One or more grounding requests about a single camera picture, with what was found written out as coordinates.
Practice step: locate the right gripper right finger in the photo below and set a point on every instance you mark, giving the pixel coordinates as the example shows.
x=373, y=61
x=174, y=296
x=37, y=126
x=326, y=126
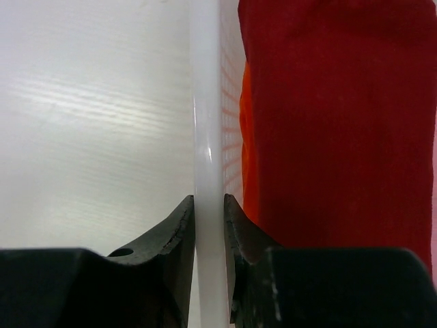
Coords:
x=279, y=287

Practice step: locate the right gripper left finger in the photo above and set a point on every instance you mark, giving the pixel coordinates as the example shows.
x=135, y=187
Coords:
x=145, y=283

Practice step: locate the white plastic basket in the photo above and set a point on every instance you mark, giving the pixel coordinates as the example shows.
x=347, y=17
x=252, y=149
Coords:
x=217, y=65

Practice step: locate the orange t-shirt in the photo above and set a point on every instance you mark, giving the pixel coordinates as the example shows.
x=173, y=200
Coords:
x=250, y=190

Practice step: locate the dark red rolled t-shirt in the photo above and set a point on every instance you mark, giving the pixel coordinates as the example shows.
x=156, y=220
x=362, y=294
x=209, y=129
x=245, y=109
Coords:
x=344, y=106

